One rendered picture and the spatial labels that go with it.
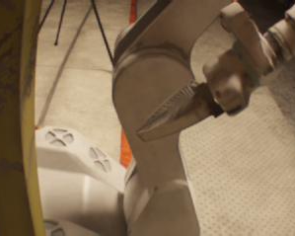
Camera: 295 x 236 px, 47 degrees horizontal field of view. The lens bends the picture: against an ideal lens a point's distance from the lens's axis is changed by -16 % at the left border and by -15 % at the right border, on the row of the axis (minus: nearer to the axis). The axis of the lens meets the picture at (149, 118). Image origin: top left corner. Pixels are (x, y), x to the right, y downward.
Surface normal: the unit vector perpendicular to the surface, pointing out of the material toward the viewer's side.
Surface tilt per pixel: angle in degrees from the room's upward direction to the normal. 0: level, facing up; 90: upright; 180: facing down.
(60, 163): 73
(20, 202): 90
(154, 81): 90
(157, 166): 91
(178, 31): 90
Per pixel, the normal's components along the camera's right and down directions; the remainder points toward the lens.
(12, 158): 0.03, 0.54
